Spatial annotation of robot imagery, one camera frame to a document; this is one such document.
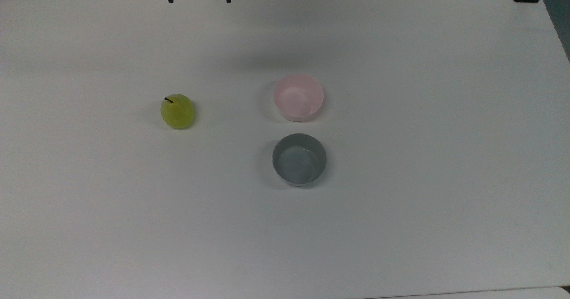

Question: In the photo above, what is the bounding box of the white side table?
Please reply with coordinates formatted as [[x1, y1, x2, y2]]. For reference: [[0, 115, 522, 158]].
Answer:
[[365, 285, 570, 299]]

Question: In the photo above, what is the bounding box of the green pear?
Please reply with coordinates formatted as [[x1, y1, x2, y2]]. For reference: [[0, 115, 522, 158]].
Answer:
[[160, 93, 196, 130]]

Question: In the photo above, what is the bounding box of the pink plastic bowl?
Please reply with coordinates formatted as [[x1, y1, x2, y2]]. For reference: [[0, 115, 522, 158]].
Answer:
[[272, 73, 325, 123]]

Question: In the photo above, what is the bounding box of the grey plastic bowl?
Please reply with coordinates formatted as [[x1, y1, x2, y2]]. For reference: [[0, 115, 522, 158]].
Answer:
[[272, 133, 328, 187]]

